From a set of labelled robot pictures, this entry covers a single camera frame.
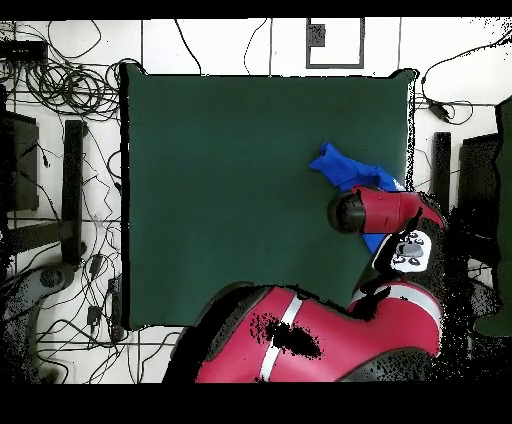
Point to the black power strip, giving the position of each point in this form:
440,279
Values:
24,52
116,308

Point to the grey square frame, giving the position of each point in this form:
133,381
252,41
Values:
336,65

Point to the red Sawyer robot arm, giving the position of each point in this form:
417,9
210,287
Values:
384,212

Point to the blue shirt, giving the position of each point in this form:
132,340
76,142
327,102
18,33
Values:
344,168

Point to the small grey square plate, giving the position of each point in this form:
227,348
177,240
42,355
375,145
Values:
318,35

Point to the dark box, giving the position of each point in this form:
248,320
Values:
24,168
478,172

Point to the dark green table cloth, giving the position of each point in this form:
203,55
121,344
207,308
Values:
180,160

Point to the black office chair base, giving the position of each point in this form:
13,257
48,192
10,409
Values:
482,298
50,276

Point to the small black power adapter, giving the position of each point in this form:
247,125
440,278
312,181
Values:
94,314

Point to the green cloth on side table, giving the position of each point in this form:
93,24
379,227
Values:
504,200

